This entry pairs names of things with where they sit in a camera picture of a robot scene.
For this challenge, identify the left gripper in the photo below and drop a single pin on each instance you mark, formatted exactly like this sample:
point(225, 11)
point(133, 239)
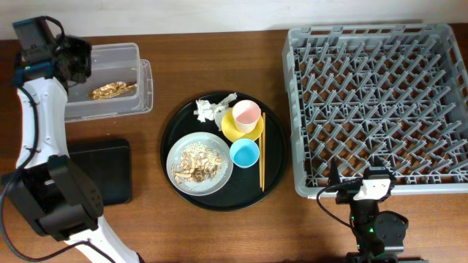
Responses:
point(85, 47)

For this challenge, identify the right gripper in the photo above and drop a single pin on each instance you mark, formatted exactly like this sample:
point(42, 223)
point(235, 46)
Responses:
point(348, 197)

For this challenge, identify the gold foil wrapper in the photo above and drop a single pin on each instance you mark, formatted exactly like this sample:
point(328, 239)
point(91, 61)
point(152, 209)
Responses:
point(112, 90)

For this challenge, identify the blue cup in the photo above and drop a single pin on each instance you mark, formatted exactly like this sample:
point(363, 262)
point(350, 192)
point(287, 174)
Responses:
point(244, 153)

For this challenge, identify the pink cup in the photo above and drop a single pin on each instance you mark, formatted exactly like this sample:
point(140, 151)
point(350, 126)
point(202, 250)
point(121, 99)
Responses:
point(246, 114)

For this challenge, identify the yellow bowl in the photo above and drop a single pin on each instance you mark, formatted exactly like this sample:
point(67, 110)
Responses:
point(230, 131)

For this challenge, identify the white tissue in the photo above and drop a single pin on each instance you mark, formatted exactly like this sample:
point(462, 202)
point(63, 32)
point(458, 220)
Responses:
point(226, 104)
point(207, 111)

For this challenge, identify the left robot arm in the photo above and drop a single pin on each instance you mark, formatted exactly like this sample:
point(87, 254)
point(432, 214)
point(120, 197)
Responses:
point(59, 199)

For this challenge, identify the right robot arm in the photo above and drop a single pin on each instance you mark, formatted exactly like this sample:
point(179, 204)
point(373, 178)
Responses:
point(379, 234)

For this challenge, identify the clear plastic waste bin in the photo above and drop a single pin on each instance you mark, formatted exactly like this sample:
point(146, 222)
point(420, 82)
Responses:
point(111, 64)

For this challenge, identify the grey dishwasher rack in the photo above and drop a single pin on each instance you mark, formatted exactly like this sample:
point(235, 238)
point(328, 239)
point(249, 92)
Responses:
point(397, 92)

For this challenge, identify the left wooden chopstick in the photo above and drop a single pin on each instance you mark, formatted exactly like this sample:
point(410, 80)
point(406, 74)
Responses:
point(260, 140)

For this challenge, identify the wooden chopstick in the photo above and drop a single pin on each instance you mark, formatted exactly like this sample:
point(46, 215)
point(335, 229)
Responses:
point(260, 140)
point(263, 153)

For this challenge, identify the right wooden chopstick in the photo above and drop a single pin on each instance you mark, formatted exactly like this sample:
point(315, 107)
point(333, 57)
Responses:
point(263, 153)

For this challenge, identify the black rectangular tray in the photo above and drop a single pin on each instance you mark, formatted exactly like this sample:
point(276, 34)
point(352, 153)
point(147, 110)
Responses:
point(108, 164)

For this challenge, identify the round black tray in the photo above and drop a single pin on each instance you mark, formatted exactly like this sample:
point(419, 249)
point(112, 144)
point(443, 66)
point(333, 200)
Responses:
point(233, 187)

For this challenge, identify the grey plate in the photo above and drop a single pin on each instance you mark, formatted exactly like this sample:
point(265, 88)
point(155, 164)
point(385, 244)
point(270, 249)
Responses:
point(208, 186)

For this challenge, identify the food scraps on plate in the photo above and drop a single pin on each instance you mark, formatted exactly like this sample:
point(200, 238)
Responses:
point(197, 163)

